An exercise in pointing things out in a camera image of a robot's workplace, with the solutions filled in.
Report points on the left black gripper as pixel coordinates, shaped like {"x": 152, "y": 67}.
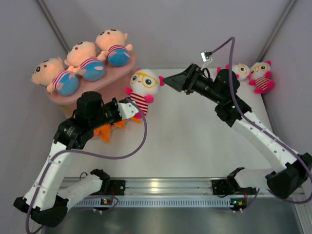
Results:
{"x": 113, "y": 103}

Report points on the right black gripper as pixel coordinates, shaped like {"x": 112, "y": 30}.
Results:
{"x": 186, "y": 81}

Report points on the white pink plush face down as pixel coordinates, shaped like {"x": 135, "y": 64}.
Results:
{"x": 144, "y": 85}

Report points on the boy plush red dot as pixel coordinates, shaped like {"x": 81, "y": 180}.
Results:
{"x": 112, "y": 44}

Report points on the boy plush black hair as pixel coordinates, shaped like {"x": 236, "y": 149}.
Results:
{"x": 52, "y": 75}

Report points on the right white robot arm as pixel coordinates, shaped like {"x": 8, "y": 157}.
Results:
{"x": 289, "y": 169}

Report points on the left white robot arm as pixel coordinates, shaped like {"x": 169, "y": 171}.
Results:
{"x": 45, "y": 203}

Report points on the pink two-tier wooden shelf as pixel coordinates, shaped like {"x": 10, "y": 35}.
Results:
{"x": 111, "y": 85}

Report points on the orange plush toy middle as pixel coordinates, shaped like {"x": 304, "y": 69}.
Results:
{"x": 120, "y": 124}

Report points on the orange plush toy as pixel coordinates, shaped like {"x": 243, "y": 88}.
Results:
{"x": 135, "y": 120}
{"x": 120, "y": 124}
{"x": 103, "y": 132}

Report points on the orange plush toy left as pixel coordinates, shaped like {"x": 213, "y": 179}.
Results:
{"x": 103, "y": 132}

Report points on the orange plush toy right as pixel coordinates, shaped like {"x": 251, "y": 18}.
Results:
{"x": 135, "y": 120}

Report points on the white pink plush back left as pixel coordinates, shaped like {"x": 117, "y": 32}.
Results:
{"x": 242, "y": 71}

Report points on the white pink plush yellow glasses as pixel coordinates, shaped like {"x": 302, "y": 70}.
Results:
{"x": 260, "y": 77}

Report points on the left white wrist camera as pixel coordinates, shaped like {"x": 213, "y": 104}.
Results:
{"x": 127, "y": 110}

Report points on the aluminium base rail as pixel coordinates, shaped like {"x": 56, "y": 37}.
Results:
{"x": 201, "y": 186}

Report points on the white slotted cable duct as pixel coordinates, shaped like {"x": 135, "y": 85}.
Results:
{"x": 167, "y": 202}

